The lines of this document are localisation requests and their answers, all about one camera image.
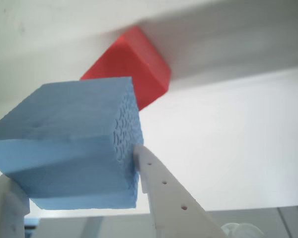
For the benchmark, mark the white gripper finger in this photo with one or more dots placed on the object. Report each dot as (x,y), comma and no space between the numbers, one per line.
(5,210)
(169,205)

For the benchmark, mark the blue foam cube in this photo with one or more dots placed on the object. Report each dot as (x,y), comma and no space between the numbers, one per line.
(64,148)

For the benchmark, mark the red foam cube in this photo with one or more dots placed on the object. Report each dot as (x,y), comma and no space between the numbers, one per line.
(139,64)

